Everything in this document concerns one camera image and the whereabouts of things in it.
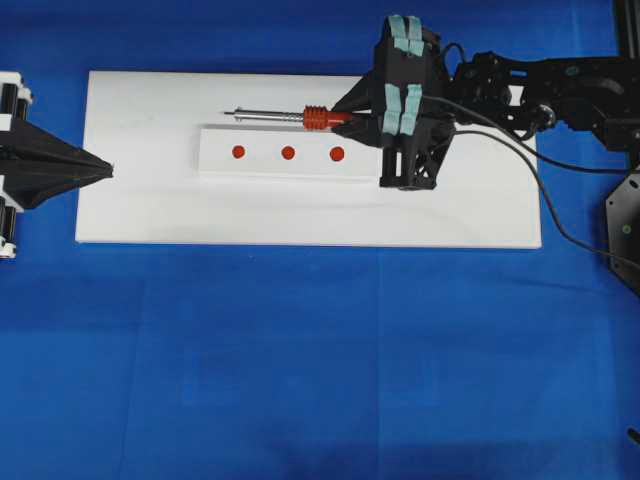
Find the large white board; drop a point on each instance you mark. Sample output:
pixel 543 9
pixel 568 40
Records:
pixel 147 126

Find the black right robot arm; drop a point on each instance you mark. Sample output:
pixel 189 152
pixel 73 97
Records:
pixel 599 95

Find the black aluminium frame post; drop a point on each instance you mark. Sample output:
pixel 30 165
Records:
pixel 627 24

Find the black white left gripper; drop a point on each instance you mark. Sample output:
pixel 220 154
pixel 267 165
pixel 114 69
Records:
pixel 26 185

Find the black object at edge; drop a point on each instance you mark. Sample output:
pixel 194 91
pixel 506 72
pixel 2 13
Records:
pixel 634 435

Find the white paper strip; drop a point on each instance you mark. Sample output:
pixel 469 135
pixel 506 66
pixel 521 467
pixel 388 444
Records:
pixel 283 153

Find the blue table cloth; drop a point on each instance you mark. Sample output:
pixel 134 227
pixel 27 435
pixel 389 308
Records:
pixel 204 362

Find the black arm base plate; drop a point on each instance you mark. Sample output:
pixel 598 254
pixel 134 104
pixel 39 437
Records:
pixel 622 219

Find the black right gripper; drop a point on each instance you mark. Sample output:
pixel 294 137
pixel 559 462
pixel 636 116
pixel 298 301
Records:
pixel 408 78

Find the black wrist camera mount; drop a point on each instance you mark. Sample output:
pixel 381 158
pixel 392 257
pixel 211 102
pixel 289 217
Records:
pixel 412 162

